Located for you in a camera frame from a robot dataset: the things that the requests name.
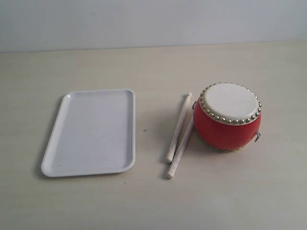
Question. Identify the wooden drumstick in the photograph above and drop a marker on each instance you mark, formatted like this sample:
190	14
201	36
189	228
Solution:
179	153
178	128

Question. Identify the small red drum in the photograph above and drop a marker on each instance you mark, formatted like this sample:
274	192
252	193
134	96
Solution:
227	116

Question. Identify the white rectangular plastic tray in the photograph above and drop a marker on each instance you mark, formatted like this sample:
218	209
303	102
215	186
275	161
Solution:
93	134

